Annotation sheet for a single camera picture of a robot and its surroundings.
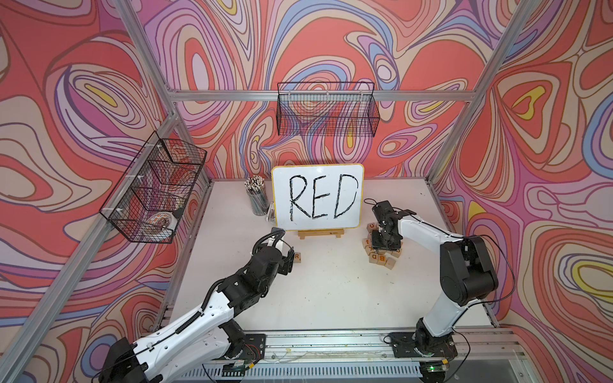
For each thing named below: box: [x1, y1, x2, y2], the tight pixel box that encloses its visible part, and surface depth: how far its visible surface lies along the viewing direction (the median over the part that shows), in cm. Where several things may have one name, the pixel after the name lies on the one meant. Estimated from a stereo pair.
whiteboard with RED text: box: [271, 163, 365, 232], surface depth 92 cm
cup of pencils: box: [244, 174, 269, 217], surface depth 98 cm
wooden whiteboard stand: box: [297, 229, 345, 240], surface depth 97 cm
